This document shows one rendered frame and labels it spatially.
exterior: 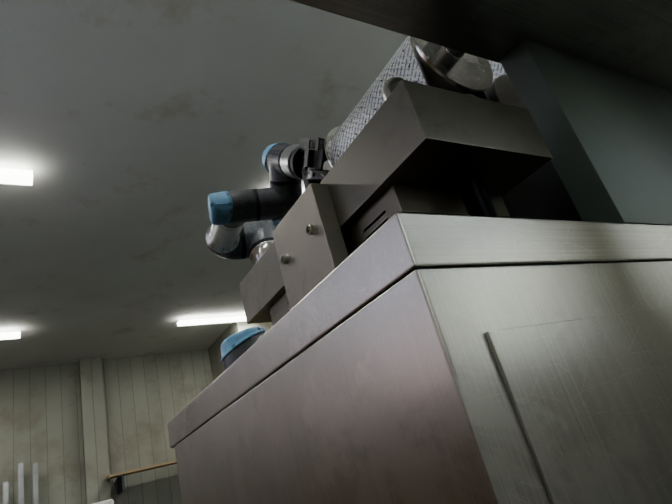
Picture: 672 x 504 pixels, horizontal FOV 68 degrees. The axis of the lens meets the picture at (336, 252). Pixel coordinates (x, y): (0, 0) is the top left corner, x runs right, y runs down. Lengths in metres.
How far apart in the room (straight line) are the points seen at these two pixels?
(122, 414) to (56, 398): 0.96
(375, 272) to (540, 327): 0.11
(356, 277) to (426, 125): 0.13
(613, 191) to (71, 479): 8.29
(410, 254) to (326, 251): 0.17
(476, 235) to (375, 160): 0.13
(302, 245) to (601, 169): 0.31
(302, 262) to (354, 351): 0.17
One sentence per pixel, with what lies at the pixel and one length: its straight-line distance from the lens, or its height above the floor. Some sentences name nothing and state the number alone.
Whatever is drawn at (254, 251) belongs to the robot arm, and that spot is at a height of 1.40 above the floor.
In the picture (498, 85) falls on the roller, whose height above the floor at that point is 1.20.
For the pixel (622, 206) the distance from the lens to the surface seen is 0.55.
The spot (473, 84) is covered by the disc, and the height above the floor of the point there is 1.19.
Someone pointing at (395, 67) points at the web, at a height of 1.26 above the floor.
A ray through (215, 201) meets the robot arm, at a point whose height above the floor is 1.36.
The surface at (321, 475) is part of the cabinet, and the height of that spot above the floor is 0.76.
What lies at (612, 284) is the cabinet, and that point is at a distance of 0.46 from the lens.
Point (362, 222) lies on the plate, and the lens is 0.47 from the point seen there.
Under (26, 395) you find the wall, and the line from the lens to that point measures 8.70.
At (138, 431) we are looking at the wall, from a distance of 8.72.
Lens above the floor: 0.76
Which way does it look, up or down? 23 degrees up
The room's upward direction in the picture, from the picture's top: 16 degrees counter-clockwise
